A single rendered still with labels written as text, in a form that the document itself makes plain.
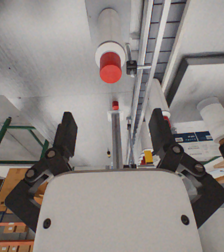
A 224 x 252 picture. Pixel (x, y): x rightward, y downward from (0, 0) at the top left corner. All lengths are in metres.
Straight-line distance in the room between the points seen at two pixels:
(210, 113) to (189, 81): 0.17
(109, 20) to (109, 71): 0.13
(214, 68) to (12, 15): 0.65
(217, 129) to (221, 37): 0.31
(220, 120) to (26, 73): 0.78
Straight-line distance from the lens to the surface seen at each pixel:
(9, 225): 8.24
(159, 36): 0.38
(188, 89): 0.64
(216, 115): 0.67
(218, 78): 0.66
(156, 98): 0.46
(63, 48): 0.54
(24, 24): 0.55
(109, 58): 0.21
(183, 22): 0.44
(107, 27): 0.29
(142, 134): 0.69
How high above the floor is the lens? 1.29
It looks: 34 degrees down
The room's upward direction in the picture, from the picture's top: 178 degrees clockwise
